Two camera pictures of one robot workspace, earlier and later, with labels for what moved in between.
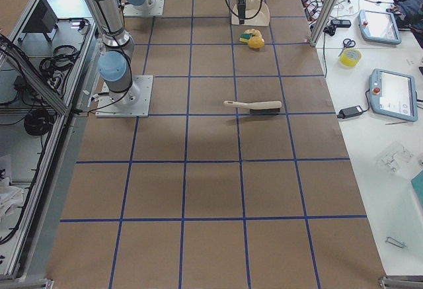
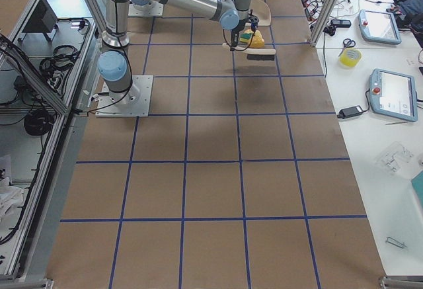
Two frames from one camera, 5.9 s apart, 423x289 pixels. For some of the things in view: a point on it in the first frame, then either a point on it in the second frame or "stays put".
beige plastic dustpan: [257, 12] stays put
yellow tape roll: [349, 57] stays put
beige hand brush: [262, 107] to [254, 54]
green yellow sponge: [245, 37] stays put
